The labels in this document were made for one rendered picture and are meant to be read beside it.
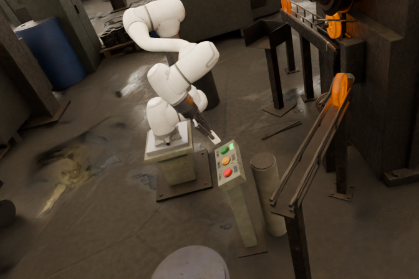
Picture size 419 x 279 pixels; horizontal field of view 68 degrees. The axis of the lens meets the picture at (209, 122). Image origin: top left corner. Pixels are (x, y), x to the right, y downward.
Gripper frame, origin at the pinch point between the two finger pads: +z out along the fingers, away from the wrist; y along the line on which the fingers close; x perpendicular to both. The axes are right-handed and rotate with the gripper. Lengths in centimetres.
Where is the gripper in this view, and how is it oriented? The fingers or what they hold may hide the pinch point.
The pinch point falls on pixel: (213, 137)
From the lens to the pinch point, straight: 138.7
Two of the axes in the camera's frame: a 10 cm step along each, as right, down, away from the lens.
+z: 5.7, 6.6, 4.8
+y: -0.5, -5.6, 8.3
